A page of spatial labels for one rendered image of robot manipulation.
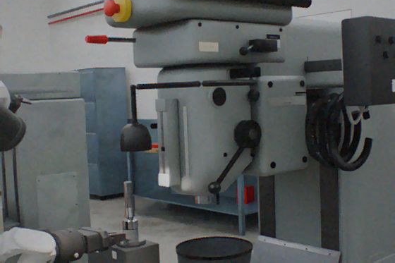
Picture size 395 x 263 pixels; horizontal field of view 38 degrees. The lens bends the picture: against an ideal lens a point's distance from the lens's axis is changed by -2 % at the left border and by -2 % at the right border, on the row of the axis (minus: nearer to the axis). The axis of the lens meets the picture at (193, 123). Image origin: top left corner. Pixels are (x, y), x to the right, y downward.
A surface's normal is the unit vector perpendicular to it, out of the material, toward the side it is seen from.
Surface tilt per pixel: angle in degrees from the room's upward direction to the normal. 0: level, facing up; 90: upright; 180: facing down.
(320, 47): 90
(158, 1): 90
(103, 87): 90
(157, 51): 90
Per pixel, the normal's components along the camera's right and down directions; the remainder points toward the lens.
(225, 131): 0.65, 0.01
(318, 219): -0.75, 0.07
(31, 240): 0.50, -0.72
